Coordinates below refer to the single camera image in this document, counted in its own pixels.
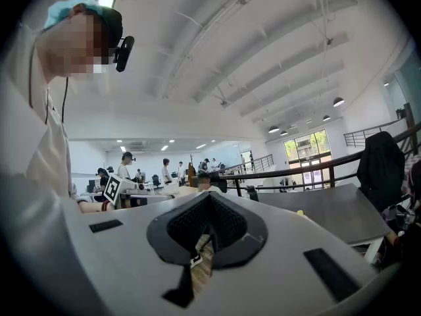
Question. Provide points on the wooden coat stand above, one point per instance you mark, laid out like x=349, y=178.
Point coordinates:
x=191, y=171

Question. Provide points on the teal hair cover cap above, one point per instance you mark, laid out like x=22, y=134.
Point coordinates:
x=62, y=10

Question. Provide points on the beige sweatshirt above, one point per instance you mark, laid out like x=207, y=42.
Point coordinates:
x=49, y=163

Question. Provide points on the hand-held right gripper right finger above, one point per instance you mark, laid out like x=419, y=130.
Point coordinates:
x=279, y=275

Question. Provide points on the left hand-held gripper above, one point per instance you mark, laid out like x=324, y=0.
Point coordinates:
x=113, y=191

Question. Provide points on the yellow corn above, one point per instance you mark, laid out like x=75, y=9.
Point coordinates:
x=302, y=213

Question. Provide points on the grey balcony railing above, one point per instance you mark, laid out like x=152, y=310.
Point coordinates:
x=371, y=137
x=260, y=165

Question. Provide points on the black jacket on chair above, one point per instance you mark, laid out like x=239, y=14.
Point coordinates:
x=381, y=170

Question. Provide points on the black head-mounted camera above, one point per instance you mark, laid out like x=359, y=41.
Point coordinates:
x=124, y=54

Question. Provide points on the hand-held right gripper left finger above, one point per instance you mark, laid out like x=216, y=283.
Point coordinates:
x=131, y=242

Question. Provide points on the red wristband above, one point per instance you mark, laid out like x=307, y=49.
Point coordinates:
x=106, y=206

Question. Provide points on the person's left forearm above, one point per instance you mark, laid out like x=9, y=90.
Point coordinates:
x=92, y=206

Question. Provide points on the row of recessed ceiling lights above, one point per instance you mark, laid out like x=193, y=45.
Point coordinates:
x=164, y=147

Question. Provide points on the black office chair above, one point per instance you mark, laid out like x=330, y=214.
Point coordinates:
x=221, y=183

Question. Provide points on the black water bottle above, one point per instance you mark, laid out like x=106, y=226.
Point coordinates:
x=252, y=193

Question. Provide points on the large glass entrance window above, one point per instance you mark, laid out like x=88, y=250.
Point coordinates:
x=307, y=150

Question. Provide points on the dark metal railing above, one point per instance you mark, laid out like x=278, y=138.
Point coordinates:
x=332, y=176

